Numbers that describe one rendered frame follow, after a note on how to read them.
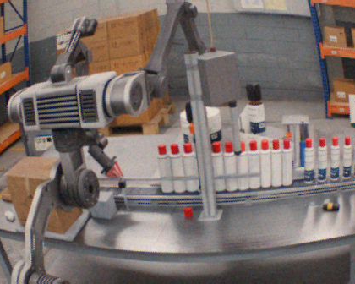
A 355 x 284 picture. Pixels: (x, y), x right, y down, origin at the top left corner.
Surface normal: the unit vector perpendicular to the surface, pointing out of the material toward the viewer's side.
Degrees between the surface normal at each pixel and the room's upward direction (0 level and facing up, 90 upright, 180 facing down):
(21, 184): 90
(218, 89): 90
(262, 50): 90
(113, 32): 91
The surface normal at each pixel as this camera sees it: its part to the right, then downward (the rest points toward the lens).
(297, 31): -0.33, 0.36
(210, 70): 0.66, 0.17
